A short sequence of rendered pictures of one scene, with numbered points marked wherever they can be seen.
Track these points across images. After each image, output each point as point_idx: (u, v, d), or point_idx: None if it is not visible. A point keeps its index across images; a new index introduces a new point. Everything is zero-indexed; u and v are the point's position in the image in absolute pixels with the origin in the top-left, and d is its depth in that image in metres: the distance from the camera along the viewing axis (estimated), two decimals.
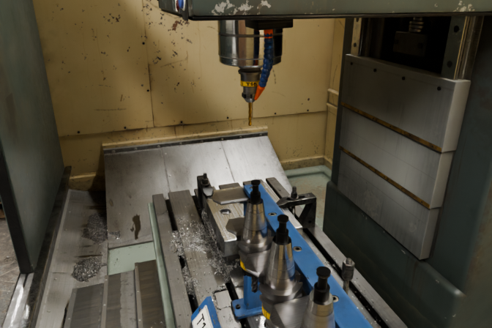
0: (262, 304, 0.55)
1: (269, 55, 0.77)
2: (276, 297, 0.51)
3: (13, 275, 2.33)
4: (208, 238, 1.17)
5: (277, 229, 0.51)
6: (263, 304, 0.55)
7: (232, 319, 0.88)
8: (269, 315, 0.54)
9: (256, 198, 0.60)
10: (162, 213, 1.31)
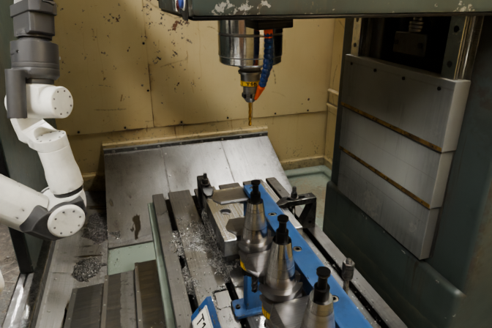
0: (262, 304, 0.55)
1: (269, 55, 0.77)
2: (276, 297, 0.51)
3: (13, 275, 2.33)
4: (208, 238, 1.17)
5: (277, 229, 0.51)
6: (263, 304, 0.55)
7: (232, 319, 0.88)
8: (269, 315, 0.54)
9: (256, 198, 0.60)
10: (162, 213, 1.31)
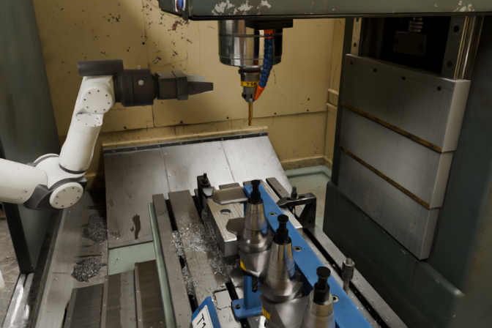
0: (262, 304, 0.55)
1: (269, 55, 0.77)
2: (276, 297, 0.51)
3: (13, 275, 2.33)
4: (208, 238, 1.17)
5: (277, 229, 0.51)
6: (263, 304, 0.55)
7: (232, 319, 0.88)
8: (269, 315, 0.54)
9: (256, 198, 0.60)
10: (162, 213, 1.31)
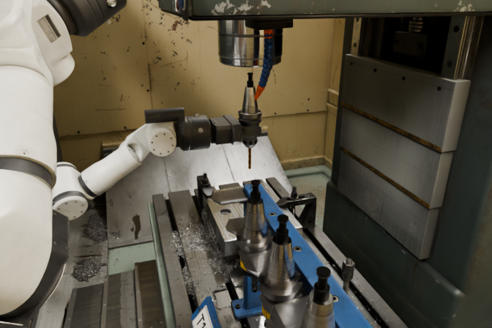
0: (262, 304, 0.55)
1: (269, 55, 0.77)
2: (276, 297, 0.51)
3: None
4: (208, 238, 1.17)
5: (277, 229, 0.51)
6: (263, 304, 0.55)
7: (232, 319, 0.88)
8: (269, 315, 0.54)
9: (256, 198, 0.60)
10: (162, 213, 1.31)
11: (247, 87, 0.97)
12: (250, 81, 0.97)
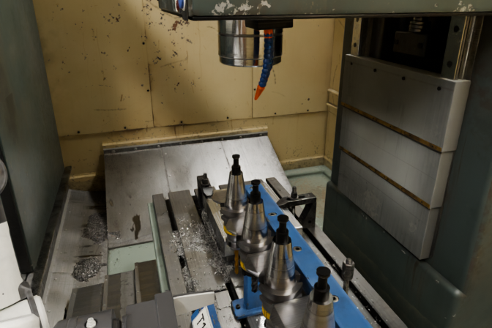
0: (262, 304, 0.55)
1: (269, 55, 0.77)
2: (276, 297, 0.51)
3: None
4: (208, 238, 1.17)
5: (277, 229, 0.51)
6: (263, 304, 0.55)
7: (232, 319, 0.88)
8: (269, 315, 0.54)
9: (256, 198, 0.60)
10: (162, 213, 1.31)
11: (233, 174, 0.70)
12: (235, 167, 0.70)
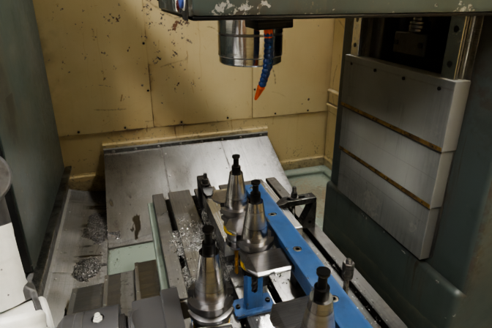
0: None
1: (269, 55, 0.77)
2: (202, 312, 0.48)
3: None
4: None
5: (203, 240, 0.48)
6: None
7: (232, 319, 0.88)
8: None
9: (256, 198, 0.60)
10: (162, 213, 1.31)
11: (233, 174, 0.70)
12: (235, 167, 0.70)
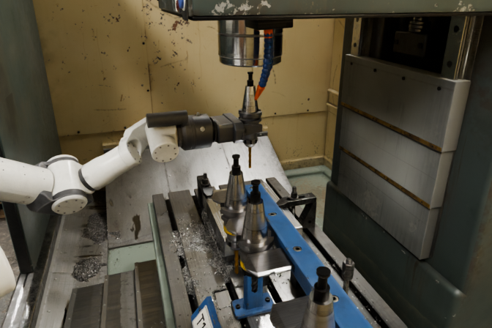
0: None
1: (269, 55, 0.77)
2: (247, 116, 0.97)
3: (13, 275, 2.33)
4: (208, 238, 1.17)
5: (247, 80, 0.97)
6: None
7: (232, 319, 0.88)
8: None
9: (256, 198, 0.60)
10: (162, 213, 1.31)
11: (233, 174, 0.70)
12: (235, 167, 0.70)
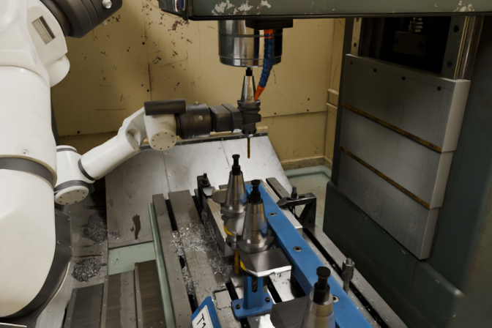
0: None
1: (269, 55, 0.77)
2: (246, 105, 0.97)
3: None
4: (208, 238, 1.17)
5: (246, 69, 0.97)
6: None
7: (232, 319, 0.88)
8: None
9: (256, 198, 0.60)
10: (162, 213, 1.31)
11: (233, 174, 0.70)
12: (235, 167, 0.70)
